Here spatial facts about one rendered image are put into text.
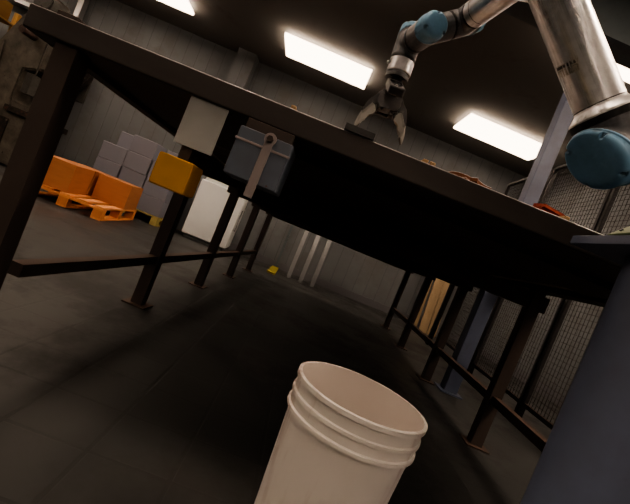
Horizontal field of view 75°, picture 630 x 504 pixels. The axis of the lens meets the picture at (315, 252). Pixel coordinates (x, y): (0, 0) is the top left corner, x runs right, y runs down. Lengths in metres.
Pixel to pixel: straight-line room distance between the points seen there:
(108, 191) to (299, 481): 4.75
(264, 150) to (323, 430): 0.62
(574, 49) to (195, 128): 0.80
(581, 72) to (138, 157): 5.81
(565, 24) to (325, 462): 0.91
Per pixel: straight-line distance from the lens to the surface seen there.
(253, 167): 1.00
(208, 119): 1.08
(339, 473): 0.87
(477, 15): 1.31
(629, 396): 0.94
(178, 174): 1.04
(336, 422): 0.83
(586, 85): 0.92
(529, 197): 3.31
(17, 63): 7.23
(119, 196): 5.32
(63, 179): 4.93
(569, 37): 0.94
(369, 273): 6.93
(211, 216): 6.07
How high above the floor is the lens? 0.64
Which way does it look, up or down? 1 degrees down
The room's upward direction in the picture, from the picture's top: 22 degrees clockwise
